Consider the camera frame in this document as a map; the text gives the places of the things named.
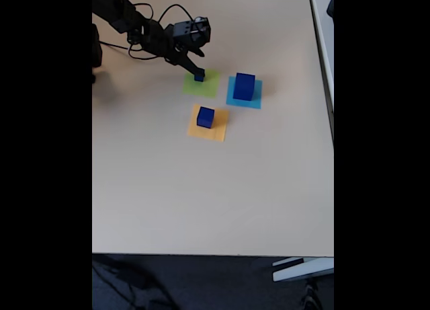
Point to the small blue cube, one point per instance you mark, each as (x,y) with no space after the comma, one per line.
(199,78)

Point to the medium blue cube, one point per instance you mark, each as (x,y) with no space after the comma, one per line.
(205,118)

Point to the green paper square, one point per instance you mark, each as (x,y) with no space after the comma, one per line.
(208,88)

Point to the orange paper square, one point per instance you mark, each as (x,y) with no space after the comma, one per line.
(220,132)

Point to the light blue paper square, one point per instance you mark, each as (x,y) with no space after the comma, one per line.
(258,101)

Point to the large blue cube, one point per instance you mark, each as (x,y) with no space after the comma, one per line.
(243,88)

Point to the white adjacent table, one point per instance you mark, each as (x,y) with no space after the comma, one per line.
(322,54)

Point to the dark blue object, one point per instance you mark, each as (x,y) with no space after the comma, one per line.
(331,5)

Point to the white table foot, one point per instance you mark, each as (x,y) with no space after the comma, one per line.
(302,271)

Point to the black chair base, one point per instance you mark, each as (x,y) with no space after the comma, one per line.
(312,296)

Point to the black camera box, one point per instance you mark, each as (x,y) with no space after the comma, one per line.
(195,32)

